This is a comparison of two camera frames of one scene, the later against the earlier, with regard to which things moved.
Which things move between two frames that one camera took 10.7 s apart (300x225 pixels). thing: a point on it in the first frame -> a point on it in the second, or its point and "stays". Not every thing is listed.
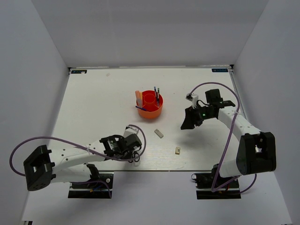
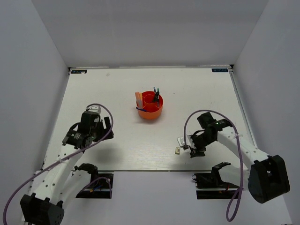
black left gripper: x=128 y=155 -> x=105 y=131
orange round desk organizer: x=149 y=103 stays
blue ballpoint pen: x=141 y=108 stays
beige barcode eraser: x=177 y=150 stays
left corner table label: x=73 y=71 stays
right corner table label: x=220 y=70 stays
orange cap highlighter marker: x=139 y=98 stays
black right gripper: x=191 y=118 -> x=195 y=149
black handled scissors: x=136 y=156 -> x=156 y=98
